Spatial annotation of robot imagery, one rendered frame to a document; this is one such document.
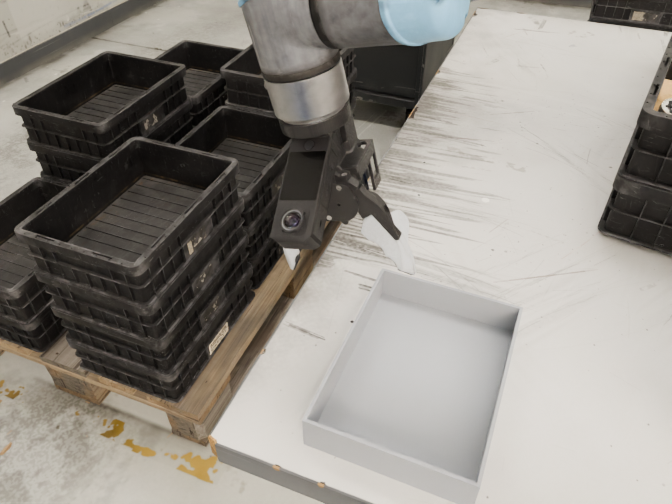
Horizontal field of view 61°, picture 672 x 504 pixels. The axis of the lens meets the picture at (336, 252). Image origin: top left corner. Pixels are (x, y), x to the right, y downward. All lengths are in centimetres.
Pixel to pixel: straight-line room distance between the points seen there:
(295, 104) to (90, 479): 122
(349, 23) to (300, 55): 6
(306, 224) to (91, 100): 150
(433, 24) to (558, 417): 50
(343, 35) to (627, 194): 62
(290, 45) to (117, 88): 154
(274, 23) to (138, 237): 91
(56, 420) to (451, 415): 120
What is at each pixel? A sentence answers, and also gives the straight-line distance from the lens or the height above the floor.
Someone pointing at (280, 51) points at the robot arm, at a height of 112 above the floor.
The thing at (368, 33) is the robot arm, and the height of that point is 115.
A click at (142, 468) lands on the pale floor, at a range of 156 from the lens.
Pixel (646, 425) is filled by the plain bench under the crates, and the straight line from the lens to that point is 82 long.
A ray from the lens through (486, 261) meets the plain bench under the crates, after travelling 94.
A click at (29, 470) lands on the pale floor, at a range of 166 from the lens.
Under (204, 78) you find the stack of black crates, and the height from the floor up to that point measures 38.
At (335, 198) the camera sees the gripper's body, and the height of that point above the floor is 97.
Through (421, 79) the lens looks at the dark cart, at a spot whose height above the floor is 27.
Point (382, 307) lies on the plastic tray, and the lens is 84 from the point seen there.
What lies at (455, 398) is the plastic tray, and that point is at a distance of 76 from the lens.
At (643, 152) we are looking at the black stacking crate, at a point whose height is 87.
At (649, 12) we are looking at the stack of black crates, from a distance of 272.
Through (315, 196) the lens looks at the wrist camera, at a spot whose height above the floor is 100.
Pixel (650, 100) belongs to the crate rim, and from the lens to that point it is 97.
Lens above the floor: 132
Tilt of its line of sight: 42 degrees down
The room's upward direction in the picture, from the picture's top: straight up
